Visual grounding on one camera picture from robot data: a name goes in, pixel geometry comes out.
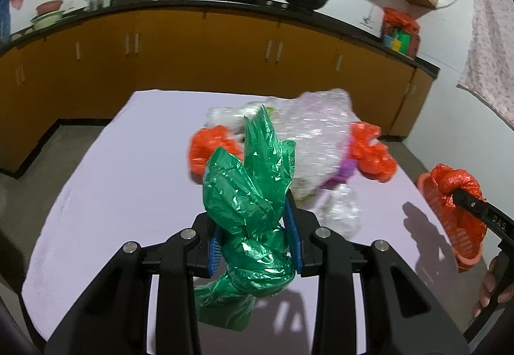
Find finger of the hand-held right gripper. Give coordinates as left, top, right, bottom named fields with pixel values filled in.
left=453, top=186, right=514, bottom=249

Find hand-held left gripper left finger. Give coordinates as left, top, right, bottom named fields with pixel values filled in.
left=44, top=212, right=226, bottom=355

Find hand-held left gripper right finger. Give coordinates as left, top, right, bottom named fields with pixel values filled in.
left=283, top=190, right=470, bottom=355

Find red plastic basin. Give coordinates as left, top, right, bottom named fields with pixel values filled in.
left=416, top=172, right=484, bottom=273

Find green plastic bag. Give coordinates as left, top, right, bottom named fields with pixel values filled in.
left=194, top=104, right=298, bottom=332

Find magenta plastic bag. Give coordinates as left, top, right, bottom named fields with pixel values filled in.
left=319, top=138, right=358, bottom=191

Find person's right hand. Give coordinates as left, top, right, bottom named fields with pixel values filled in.
left=472, top=256, right=502, bottom=317

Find translucent white plastic bag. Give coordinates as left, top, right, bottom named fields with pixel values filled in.
left=317, top=182, right=360, bottom=237

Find orange-red plastic bag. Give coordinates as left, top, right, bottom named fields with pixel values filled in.
left=349, top=121, right=398, bottom=182
left=188, top=124, right=245, bottom=184

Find clear bubble wrap bag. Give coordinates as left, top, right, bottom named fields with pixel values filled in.
left=205, top=88, right=356, bottom=203

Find floral hanging cloth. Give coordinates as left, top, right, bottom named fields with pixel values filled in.
left=457, top=0, right=514, bottom=127

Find wooden base kitchen cabinets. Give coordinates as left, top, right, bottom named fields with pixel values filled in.
left=0, top=4, right=434, bottom=179

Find red bag with colourful packs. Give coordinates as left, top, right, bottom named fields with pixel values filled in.
left=381, top=7, right=420, bottom=56

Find black kitchen countertop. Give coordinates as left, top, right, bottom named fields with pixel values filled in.
left=0, top=0, right=440, bottom=78

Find green basin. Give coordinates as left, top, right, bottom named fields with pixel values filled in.
left=31, top=12, right=65, bottom=30

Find red bowl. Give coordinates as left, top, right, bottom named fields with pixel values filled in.
left=36, top=0, right=65, bottom=16

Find white wall socket with cable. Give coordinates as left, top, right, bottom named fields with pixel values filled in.
left=360, top=0, right=387, bottom=29

